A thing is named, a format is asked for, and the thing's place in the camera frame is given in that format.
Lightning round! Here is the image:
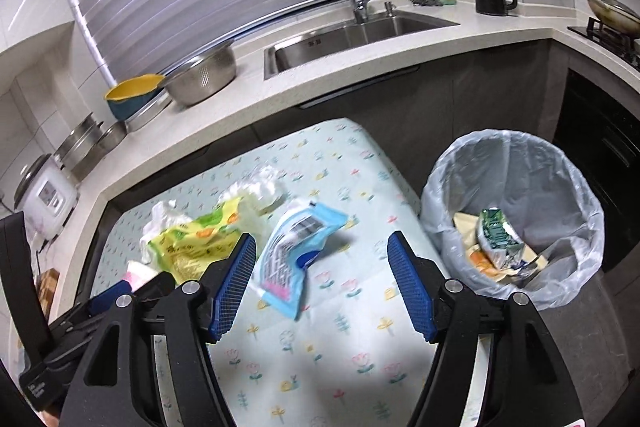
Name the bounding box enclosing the black gas stove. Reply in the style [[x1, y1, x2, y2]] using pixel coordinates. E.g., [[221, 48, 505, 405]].
[[567, 17, 640, 72]]

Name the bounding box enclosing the beige paper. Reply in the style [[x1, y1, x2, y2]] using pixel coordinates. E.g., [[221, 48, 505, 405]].
[[452, 212, 551, 288]]

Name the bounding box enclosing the white kitchen countertop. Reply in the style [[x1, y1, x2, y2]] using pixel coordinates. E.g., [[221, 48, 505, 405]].
[[0, 0, 640, 258]]

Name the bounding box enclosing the stainless steel sink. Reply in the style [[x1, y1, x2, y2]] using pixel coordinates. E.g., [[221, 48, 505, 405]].
[[263, 9, 461, 80]]

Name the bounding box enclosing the yellow and blue bowl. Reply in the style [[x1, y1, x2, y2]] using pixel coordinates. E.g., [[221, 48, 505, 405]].
[[104, 74, 167, 122]]

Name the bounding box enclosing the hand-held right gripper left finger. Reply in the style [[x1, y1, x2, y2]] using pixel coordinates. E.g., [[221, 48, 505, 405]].
[[57, 232, 258, 427]]

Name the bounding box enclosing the blue snack packet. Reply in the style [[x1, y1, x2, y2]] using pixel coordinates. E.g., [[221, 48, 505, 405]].
[[250, 201, 350, 320]]

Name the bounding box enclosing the wok with lid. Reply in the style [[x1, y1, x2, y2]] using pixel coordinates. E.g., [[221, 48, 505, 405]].
[[577, 0, 640, 38]]

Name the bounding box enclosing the grey bin with plastic liner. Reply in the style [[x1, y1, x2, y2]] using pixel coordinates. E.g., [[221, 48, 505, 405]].
[[419, 129, 606, 310]]

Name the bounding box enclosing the steel steamer pot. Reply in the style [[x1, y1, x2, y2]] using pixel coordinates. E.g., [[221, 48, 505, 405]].
[[52, 112, 103, 175]]

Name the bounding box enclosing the pink and white cup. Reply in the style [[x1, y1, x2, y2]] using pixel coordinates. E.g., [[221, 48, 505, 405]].
[[125, 259, 163, 293]]

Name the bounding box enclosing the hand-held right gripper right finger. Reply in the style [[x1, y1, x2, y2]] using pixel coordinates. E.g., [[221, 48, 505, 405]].
[[387, 230, 586, 427]]

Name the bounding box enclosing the yellow-green plastic bag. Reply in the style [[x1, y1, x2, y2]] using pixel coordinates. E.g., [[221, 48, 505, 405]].
[[150, 199, 256, 288]]

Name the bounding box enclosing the small steel bowl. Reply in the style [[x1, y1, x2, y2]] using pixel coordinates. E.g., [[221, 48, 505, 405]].
[[95, 121, 128, 152]]

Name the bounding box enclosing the crumpled clear plastic bag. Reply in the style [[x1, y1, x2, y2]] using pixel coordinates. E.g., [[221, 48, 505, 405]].
[[217, 164, 286, 215]]

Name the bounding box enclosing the floral tablecloth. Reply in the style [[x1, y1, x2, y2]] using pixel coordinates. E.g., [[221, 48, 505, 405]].
[[90, 119, 491, 427]]

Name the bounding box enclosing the steel tray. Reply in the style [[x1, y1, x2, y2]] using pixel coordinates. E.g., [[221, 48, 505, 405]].
[[122, 94, 173, 132]]

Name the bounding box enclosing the white rice cooker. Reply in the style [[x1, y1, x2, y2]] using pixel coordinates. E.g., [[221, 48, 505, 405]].
[[12, 153, 81, 240]]

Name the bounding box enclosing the steel colander bowl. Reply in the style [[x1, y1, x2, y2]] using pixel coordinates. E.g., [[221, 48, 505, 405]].
[[162, 41, 237, 108]]

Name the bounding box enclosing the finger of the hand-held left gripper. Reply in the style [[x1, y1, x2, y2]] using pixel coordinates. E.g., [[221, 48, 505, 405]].
[[132, 271, 177, 308], [47, 281, 133, 348]]

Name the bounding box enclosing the black built-in oven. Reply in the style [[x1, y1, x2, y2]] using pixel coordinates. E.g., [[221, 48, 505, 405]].
[[552, 69, 640, 275]]

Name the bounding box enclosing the green snack packet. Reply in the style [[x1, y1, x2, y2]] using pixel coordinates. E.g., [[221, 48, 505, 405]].
[[475, 207, 538, 273]]

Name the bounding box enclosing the wooden board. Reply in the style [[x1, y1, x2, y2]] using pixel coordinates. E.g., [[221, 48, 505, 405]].
[[36, 268, 61, 319]]

